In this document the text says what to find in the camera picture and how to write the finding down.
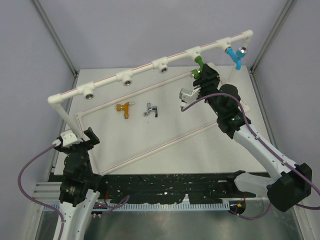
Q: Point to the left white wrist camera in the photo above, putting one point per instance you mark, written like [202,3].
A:
[66,139]

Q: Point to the green water faucet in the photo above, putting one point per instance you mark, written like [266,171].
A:
[197,68]

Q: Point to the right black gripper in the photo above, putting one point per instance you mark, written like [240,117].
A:
[209,77]

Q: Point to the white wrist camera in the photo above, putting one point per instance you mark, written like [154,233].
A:
[66,139]
[187,96]

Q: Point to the chrome water faucet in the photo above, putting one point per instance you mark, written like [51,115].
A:
[151,109]

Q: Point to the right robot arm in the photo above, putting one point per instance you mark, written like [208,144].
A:
[288,183]

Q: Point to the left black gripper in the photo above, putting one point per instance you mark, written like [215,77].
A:
[89,143]

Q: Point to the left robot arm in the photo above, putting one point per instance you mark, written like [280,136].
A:
[79,186]

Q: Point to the white slotted cable duct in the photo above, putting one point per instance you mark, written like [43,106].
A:
[184,206]

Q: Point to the white PVC pipe frame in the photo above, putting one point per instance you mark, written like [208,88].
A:
[125,77]

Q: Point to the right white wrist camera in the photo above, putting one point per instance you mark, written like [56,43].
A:
[187,96]

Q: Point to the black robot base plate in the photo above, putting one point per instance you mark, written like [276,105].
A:
[168,189]

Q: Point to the blue water faucet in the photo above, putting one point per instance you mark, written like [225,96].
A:
[237,56]

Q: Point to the orange water faucet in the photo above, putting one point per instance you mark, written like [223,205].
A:
[124,108]

